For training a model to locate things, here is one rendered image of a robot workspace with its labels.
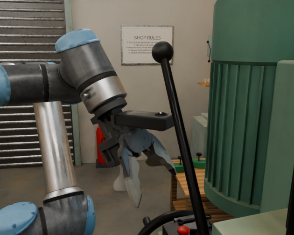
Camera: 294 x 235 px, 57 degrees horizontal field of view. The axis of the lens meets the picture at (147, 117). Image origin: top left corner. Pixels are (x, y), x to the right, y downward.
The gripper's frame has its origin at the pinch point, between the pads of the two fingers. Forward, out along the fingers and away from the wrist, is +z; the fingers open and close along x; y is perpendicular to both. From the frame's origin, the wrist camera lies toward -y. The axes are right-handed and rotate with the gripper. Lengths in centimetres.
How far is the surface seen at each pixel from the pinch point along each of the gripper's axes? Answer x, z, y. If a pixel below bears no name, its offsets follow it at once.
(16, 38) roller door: -142, -178, 206
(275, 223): 21.5, 0.2, -26.7
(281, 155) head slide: 10.9, -1.7, -26.6
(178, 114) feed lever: 8.3, -11.2, -16.2
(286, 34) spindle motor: 6.7, -13.2, -32.5
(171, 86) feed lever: 6.6, -15.4, -16.4
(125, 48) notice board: -224, -118, 137
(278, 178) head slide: 10.9, 0.6, -25.1
